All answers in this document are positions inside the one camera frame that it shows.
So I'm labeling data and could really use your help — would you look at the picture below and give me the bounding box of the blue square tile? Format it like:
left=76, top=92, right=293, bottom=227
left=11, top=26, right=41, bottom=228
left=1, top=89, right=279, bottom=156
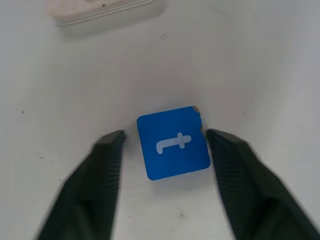
left=136, top=105, right=212, bottom=182

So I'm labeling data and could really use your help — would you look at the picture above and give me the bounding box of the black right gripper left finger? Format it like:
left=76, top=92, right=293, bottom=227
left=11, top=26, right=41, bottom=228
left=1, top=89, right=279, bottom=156
left=36, top=129, right=126, bottom=240

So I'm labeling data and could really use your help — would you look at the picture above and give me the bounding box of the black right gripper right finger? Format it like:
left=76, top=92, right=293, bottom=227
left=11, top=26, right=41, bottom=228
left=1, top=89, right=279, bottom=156
left=204, top=128, right=320, bottom=240

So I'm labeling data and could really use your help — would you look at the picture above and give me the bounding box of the wooden tray frame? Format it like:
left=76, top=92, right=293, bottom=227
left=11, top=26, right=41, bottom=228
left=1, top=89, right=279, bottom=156
left=46, top=0, right=165, bottom=27

